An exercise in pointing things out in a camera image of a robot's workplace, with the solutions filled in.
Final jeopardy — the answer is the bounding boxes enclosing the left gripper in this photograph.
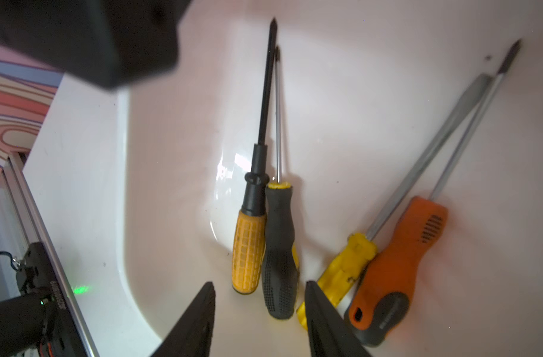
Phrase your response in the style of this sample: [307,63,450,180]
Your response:
[0,0,190,89]

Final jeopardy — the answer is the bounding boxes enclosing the white plastic storage box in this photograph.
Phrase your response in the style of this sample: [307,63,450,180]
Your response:
[24,1,543,356]

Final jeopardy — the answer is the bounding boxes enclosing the orange black screwdriver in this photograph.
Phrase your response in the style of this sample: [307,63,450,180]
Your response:
[345,40,522,347]

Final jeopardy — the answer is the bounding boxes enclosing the small black precision screwdriver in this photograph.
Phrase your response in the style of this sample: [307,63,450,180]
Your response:
[231,19,278,295]

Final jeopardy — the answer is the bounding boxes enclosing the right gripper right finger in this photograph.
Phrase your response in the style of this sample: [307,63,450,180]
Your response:
[305,281,371,357]

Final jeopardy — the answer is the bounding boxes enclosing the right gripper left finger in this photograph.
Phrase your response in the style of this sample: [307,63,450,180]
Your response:
[152,282,216,357]

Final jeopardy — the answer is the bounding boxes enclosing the yellow handle screwdriver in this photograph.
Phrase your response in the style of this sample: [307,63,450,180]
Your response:
[317,74,493,306]

